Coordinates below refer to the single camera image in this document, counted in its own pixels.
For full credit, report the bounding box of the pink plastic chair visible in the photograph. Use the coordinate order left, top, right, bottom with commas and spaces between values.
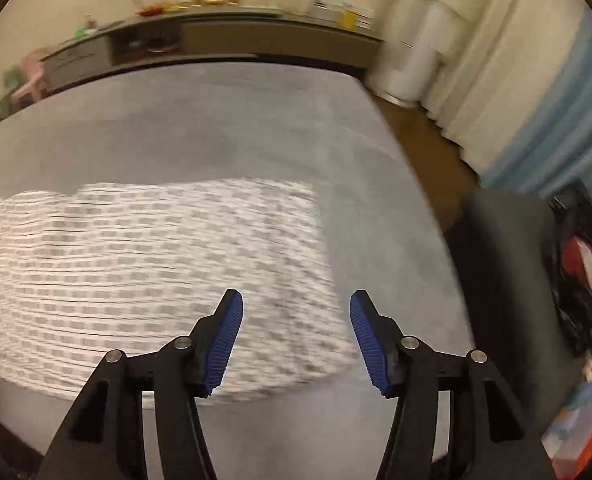
10, 49, 47, 112

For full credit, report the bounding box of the white cylindrical appliance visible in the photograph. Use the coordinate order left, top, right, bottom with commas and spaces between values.
365, 0, 470, 107

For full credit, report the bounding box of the colourful box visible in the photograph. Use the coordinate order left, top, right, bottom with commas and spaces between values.
541, 382, 592, 479

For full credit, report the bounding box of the white black patterned garment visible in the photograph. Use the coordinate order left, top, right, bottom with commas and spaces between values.
0, 179, 357, 401

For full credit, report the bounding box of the green plastic chair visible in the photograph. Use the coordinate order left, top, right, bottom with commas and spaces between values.
0, 65, 26, 119

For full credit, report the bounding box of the long dark tv cabinet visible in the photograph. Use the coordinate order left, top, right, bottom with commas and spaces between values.
42, 6, 381, 94

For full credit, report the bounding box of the dark grey chair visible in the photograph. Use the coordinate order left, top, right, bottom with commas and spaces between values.
445, 190, 582, 432

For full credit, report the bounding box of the white curtain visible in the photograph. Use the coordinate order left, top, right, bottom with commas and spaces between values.
423, 0, 586, 174

